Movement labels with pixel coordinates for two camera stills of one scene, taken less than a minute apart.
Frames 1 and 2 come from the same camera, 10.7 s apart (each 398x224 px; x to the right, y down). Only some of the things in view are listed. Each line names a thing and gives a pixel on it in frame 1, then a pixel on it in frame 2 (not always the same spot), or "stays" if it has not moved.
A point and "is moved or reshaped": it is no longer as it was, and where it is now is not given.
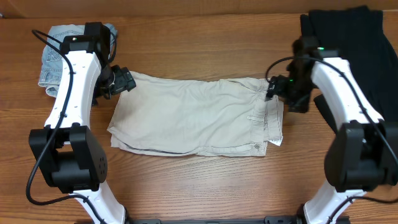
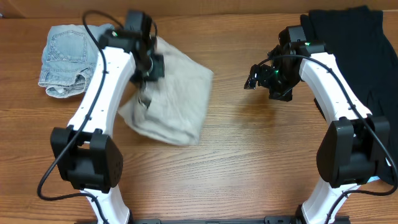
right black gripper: x=274 y=87 to x=259 y=76
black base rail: x=158 y=220 stays
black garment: x=357 y=32 stays
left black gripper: x=125 y=80 to x=146 y=79
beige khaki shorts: x=176 y=115 is moved or reshaped
